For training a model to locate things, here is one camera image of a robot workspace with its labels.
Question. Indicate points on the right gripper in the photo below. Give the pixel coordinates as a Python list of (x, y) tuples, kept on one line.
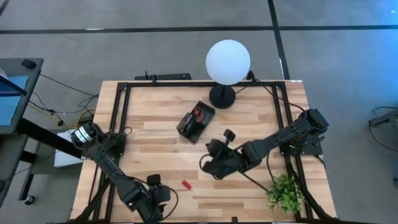
[(224, 160)]

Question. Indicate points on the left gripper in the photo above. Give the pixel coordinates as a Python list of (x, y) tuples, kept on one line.
[(160, 194)]

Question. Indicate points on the black mesh desk organizer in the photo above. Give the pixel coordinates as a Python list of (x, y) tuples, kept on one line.
[(190, 132)]

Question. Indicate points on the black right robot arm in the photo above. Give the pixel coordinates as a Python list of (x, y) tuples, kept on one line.
[(280, 140)]

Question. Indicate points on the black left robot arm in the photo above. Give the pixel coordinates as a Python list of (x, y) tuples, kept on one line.
[(109, 168)]

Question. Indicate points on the red eraser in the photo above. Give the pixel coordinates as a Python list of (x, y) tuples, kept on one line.
[(186, 185)]

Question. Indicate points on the green artificial plant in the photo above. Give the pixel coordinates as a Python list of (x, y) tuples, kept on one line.
[(284, 194)]

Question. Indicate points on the white globe table lamp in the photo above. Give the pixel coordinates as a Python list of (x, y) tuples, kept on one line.
[(228, 62)]

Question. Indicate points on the white cardboard box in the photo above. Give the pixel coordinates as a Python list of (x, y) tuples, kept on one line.
[(66, 160)]

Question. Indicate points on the black power strip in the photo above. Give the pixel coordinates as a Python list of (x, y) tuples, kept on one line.
[(168, 76)]

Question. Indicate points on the black caster wheel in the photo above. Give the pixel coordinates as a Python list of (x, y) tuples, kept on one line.
[(29, 200)]

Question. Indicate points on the grey equipment stand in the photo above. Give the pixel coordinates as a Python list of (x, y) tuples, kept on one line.
[(387, 118)]

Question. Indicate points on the dark grey side desk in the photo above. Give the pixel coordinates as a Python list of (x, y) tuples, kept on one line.
[(31, 81)]

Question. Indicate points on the blue lit monitor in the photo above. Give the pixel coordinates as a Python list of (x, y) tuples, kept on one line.
[(9, 105)]

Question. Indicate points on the black computer mouse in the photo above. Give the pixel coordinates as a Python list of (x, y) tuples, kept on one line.
[(29, 63)]

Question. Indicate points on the black aluminium table frame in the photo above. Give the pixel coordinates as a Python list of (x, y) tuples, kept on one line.
[(199, 84)]

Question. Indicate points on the black frame clamp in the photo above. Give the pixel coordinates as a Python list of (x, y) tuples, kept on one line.
[(251, 77), (153, 79)]

